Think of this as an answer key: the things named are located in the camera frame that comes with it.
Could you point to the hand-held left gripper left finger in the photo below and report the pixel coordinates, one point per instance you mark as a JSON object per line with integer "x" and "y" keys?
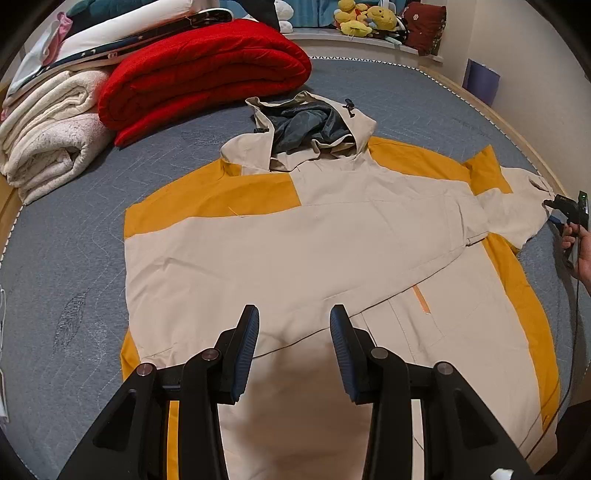
{"x": 247, "y": 350}

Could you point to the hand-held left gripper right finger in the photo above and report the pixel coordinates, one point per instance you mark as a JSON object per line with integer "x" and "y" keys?
{"x": 341, "y": 350}

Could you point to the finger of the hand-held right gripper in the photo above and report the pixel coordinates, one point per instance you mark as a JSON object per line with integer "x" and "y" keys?
{"x": 553, "y": 212}

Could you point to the beige and yellow hooded jacket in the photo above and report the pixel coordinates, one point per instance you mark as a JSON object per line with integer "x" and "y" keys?
{"x": 277, "y": 254}

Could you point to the person's right hand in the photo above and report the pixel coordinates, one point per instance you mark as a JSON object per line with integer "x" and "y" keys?
{"x": 582, "y": 258}

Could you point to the grey bed cover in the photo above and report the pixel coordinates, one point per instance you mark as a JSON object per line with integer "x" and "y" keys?
{"x": 69, "y": 258}

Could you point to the dark red cushion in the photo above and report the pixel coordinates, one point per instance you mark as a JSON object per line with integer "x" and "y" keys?
{"x": 425, "y": 25}

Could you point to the person's black clothing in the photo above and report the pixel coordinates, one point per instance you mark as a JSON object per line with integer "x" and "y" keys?
{"x": 575, "y": 443}

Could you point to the yellow plush toys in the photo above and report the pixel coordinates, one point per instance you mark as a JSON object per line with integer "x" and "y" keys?
{"x": 364, "y": 18}

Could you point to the red folded blanket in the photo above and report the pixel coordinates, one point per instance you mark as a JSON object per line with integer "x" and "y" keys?
{"x": 194, "y": 69}

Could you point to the white fleece blanket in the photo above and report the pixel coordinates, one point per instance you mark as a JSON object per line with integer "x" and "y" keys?
{"x": 51, "y": 138}

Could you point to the blue curtain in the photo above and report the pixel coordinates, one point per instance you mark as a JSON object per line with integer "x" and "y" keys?
{"x": 314, "y": 11}

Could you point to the white plush toy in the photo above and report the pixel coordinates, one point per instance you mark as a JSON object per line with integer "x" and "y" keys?
{"x": 284, "y": 16}

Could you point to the white printed quilt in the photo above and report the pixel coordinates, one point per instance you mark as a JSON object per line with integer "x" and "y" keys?
{"x": 106, "y": 32}

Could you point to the wooden bed frame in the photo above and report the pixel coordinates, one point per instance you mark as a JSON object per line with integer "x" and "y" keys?
{"x": 508, "y": 124}

